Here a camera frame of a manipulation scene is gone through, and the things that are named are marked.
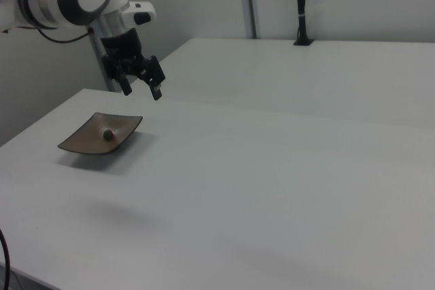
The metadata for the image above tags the dark cable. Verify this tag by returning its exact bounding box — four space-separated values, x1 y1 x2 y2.
0 228 13 290

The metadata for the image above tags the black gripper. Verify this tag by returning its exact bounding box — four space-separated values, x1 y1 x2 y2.
100 29 167 102

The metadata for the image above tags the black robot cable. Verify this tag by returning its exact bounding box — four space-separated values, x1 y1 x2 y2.
36 26 95 43

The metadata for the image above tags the brown square ceramic plate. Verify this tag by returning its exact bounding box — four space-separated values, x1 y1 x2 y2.
57 111 143 156

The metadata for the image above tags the black camera pole with tape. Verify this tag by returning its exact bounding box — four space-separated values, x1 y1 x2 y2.
293 0 315 47

